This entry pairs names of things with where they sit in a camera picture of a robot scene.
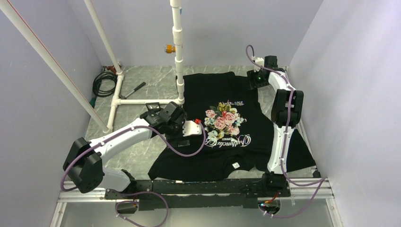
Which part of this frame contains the black floral print t-shirt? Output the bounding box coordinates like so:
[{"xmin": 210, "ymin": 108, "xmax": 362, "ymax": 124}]
[{"xmin": 148, "ymin": 71, "xmax": 316, "ymax": 183}]

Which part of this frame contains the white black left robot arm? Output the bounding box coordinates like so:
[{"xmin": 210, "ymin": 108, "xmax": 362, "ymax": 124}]
[{"xmin": 61, "ymin": 102, "xmax": 202, "ymax": 199}]

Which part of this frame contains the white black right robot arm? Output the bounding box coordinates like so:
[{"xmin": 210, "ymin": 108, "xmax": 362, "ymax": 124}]
[{"xmin": 247, "ymin": 55, "xmax": 304, "ymax": 196}]

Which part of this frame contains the orange yellow pipe fitting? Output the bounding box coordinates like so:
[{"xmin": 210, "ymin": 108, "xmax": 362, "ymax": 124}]
[{"xmin": 165, "ymin": 44, "xmax": 176, "ymax": 54}]

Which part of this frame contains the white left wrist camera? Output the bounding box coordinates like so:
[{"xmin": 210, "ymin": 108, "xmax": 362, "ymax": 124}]
[{"xmin": 182, "ymin": 121, "xmax": 202, "ymax": 137}]

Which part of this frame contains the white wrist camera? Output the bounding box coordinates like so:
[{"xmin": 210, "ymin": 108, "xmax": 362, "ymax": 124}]
[
  {"xmin": 251, "ymin": 56, "xmax": 265, "ymax": 67},
  {"xmin": 182, "ymin": 121, "xmax": 202, "ymax": 137}
]

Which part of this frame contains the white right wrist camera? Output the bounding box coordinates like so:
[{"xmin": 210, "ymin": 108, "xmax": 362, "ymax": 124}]
[{"xmin": 251, "ymin": 56, "xmax": 265, "ymax": 67}]

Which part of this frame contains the small black square frame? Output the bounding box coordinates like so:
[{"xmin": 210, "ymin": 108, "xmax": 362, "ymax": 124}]
[{"xmin": 145, "ymin": 102, "xmax": 162, "ymax": 113}]

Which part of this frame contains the black handled hammer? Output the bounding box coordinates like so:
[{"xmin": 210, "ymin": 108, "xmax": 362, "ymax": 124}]
[{"xmin": 119, "ymin": 82, "xmax": 146, "ymax": 99}]

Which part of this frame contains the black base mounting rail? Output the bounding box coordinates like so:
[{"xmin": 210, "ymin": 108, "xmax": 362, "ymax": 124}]
[{"xmin": 104, "ymin": 178, "xmax": 322, "ymax": 211}]

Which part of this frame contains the coiled black cable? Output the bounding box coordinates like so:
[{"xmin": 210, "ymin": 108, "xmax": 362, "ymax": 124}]
[{"xmin": 92, "ymin": 71, "xmax": 118, "ymax": 98}]

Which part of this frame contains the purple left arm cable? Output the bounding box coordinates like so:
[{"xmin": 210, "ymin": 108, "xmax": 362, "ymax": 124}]
[{"xmin": 60, "ymin": 122, "xmax": 208, "ymax": 227}]

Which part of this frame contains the aluminium extrusion rail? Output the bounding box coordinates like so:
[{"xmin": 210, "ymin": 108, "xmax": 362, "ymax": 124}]
[{"xmin": 57, "ymin": 177, "xmax": 335, "ymax": 203}]

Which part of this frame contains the white pvc pipe frame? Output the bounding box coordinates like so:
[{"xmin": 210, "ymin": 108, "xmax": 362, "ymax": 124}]
[{"xmin": 0, "ymin": 0, "xmax": 186, "ymax": 132}]

